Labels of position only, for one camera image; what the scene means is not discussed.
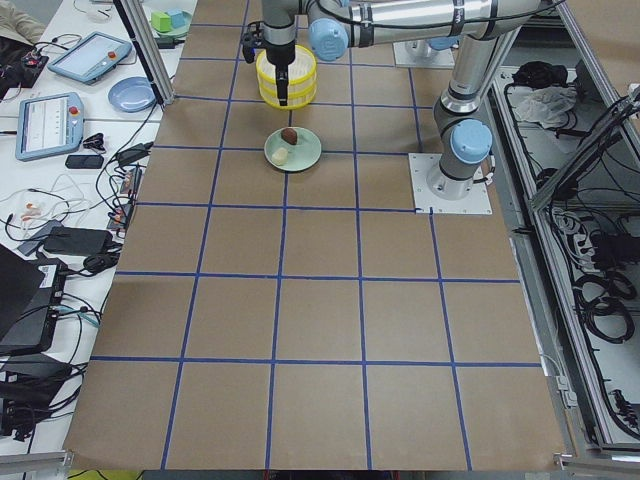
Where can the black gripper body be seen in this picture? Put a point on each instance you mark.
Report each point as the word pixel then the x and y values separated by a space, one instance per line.
pixel 279 55

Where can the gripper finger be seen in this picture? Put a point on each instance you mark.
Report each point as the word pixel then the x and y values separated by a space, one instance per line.
pixel 282 82

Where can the white bun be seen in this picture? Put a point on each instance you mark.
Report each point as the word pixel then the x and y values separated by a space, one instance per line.
pixel 280 156

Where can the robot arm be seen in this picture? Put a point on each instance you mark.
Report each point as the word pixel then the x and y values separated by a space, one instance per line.
pixel 486 30

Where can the brown bun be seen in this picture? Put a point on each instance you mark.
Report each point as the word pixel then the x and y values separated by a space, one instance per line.
pixel 289 135

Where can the light green plate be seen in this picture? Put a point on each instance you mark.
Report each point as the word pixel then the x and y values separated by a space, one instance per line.
pixel 302 156

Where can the blue foam block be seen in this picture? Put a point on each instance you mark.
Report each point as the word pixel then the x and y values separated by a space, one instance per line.
pixel 176 17

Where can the green bowl with blocks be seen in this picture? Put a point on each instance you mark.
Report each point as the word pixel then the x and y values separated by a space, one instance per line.
pixel 180 32

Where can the green foam block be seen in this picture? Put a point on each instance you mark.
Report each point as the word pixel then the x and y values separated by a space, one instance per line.
pixel 160 21

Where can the blue plate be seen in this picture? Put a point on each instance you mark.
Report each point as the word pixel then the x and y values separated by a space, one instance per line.
pixel 132 95

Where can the upper teach pendant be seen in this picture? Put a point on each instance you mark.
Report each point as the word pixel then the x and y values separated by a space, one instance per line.
pixel 91 58

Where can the teach pendant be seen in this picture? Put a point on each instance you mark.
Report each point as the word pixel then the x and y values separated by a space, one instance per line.
pixel 91 58
pixel 49 126

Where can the lower teach pendant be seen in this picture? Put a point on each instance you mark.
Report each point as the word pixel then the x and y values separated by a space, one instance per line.
pixel 49 126

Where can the white crumpled cloth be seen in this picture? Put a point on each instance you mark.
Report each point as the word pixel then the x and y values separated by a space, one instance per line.
pixel 547 107

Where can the large black power brick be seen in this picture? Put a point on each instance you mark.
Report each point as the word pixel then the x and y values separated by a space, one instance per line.
pixel 77 241

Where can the black laptop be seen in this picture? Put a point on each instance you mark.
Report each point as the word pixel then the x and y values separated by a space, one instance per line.
pixel 30 292

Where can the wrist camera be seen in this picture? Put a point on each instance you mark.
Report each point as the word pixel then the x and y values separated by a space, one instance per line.
pixel 252 40

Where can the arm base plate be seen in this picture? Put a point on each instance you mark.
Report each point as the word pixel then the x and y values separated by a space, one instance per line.
pixel 435 193
pixel 434 53

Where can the aluminium frame post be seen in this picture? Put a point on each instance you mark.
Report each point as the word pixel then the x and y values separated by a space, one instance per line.
pixel 139 31

